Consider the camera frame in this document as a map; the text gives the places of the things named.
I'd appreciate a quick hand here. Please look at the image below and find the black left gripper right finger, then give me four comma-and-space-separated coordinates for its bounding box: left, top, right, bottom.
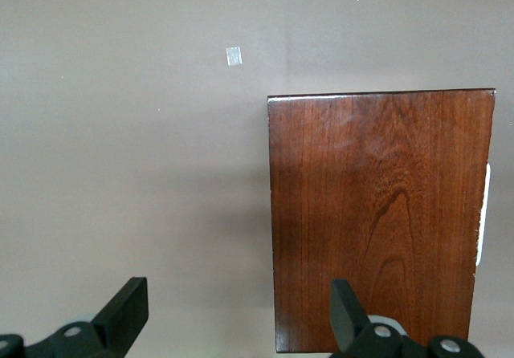
328, 279, 409, 358

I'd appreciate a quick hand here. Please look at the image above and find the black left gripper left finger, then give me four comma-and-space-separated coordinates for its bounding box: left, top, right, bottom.
47, 276, 149, 358

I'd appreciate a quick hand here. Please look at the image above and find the silver metal handle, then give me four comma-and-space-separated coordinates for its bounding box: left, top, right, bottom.
475, 162, 492, 267

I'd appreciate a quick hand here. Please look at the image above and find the dark red wooden cabinet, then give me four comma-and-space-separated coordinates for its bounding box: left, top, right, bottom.
267, 87, 497, 354

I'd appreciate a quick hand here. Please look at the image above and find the small grey tape patch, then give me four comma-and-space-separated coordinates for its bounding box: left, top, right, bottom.
225, 46, 243, 67

